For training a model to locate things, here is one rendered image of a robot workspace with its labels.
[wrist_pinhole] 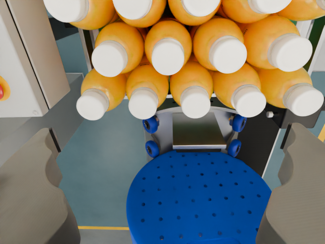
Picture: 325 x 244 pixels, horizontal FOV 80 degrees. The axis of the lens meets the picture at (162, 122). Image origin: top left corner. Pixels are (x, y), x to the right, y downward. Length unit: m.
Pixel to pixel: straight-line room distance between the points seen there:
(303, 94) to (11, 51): 0.37
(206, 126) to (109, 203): 2.09
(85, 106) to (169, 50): 0.14
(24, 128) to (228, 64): 0.90
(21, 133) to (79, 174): 1.25
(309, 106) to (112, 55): 0.26
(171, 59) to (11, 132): 0.81
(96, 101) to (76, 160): 1.77
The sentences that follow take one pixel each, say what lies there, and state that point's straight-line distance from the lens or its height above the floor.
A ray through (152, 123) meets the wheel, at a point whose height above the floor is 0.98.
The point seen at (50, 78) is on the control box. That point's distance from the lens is 0.36.
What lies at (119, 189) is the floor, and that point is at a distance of 2.20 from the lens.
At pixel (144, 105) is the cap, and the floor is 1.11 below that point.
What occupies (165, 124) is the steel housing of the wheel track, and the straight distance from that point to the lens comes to 0.49.
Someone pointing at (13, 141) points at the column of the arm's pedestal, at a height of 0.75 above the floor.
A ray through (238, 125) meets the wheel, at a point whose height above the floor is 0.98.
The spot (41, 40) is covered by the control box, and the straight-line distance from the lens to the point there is 0.36.
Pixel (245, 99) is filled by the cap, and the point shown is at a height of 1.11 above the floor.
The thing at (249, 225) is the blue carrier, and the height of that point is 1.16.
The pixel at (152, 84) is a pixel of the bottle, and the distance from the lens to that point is 0.29.
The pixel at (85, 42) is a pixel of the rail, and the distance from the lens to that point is 0.40.
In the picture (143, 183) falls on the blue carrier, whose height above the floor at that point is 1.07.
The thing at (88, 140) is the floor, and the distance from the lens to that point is 1.84.
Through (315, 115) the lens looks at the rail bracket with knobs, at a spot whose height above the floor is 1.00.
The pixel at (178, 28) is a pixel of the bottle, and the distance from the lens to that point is 0.28.
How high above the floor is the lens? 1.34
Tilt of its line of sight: 58 degrees down
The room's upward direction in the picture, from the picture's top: 177 degrees counter-clockwise
